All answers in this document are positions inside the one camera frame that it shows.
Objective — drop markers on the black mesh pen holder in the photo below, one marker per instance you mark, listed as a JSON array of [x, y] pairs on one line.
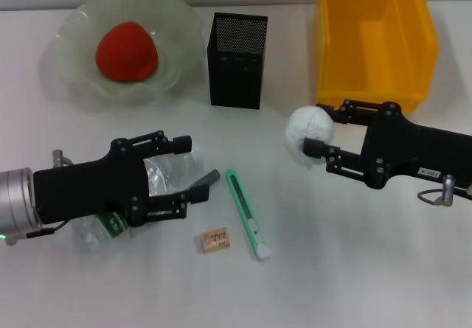
[[236, 81]]

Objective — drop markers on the clear water bottle green label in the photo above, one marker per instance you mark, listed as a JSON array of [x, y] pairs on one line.
[[173, 169]]

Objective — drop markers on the red-orange fruit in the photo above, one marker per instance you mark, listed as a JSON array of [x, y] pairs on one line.
[[127, 53]]

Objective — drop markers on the green utility knife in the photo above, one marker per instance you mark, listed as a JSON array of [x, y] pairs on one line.
[[241, 206]]

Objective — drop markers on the pale green glass fruit bowl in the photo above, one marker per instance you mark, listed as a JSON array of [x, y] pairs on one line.
[[177, 48]]

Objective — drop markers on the tan eraser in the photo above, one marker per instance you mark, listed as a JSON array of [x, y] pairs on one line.
[[215, 240]]

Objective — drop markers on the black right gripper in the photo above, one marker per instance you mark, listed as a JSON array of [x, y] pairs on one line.
[[413, 151]]

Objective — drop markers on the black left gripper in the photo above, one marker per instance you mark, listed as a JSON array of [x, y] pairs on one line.
[[88, 191]]

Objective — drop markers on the yellow plastic bin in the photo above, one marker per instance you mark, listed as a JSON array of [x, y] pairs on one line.
[[372, 59]]

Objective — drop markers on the white paper ball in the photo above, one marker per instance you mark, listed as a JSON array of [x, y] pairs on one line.
[[311, 125]]

